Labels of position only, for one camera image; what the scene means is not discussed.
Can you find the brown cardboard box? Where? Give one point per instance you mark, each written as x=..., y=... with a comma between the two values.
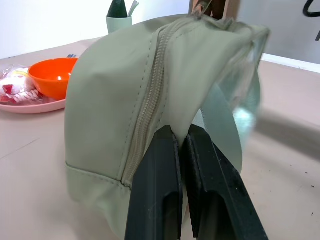
x=228, y=8

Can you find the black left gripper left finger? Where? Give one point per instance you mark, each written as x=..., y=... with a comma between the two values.
x=155, y=175

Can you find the dark green avocado toy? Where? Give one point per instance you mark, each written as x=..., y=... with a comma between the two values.
x=117, y=8

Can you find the white red wrapped toy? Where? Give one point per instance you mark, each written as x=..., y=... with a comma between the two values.
x=15, y=87

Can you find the white utensil in cup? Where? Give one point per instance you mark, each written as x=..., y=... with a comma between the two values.
x=133, y=7

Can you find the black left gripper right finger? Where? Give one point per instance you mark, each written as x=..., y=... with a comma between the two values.
x=220, y=185

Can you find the pale green cup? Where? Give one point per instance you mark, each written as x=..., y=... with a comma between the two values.
x=118, y=23

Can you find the green zipper pouch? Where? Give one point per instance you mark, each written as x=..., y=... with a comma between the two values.
x=112, y=105

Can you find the pink plate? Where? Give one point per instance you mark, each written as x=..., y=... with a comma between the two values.
x=32, y=106

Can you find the orange plastic bowl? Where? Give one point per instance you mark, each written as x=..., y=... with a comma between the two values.
x=51, y=76

